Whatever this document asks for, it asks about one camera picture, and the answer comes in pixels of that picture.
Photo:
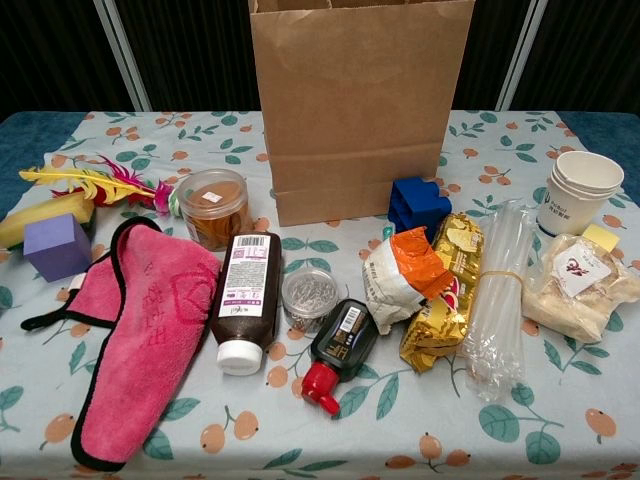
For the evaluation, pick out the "white orange snack bag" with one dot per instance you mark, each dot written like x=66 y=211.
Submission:
x=390 y=285

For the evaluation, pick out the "gold snack package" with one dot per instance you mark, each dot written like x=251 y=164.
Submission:
x=450 y=320

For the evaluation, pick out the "clear straws bundle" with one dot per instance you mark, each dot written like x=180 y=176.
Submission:
x=500 y=310

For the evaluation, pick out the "beige snack packet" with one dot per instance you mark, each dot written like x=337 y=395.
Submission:
x=560 y=305

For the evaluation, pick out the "white paper cup stack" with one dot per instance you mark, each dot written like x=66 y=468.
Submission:
x=575 y=200

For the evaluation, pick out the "yellow cube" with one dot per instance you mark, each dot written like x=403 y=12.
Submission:
x=602 y=237

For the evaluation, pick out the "brown paper bag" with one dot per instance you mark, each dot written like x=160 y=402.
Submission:
x=360 y=100

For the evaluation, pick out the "clear round paperclip box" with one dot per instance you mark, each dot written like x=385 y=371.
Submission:
x=307 y=295

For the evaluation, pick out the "black bottle red cap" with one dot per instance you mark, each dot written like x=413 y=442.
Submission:
x=345 y=335

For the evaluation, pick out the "brown bottle white cap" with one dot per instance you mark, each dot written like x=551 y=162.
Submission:
x=245 y=310

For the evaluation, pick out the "blue toy block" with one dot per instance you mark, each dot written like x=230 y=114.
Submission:
x=420 y=205

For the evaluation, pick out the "clear jar rubber bands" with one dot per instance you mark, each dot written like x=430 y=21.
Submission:
x=215 y=210

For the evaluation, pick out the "pink cloth black trim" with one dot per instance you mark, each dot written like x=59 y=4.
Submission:
x=150 y=325

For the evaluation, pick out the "floral print tablecloth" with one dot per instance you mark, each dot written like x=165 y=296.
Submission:
x=350 y=440

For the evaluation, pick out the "yellow pink feather toy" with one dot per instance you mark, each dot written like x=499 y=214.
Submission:
x=107 y=185

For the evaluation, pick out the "black pleated partition panel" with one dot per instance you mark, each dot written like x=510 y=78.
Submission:
x=490 y=50
x=590 y=50
x=50 y=50
x=200 y=50

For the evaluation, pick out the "purple cube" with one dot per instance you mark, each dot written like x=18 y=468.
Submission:
x=55 y=250

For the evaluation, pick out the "yellow banana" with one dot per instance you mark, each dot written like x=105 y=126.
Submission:
x=30 y=215

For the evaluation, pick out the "blue table cover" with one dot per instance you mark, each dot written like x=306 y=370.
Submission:
x=30 y=135

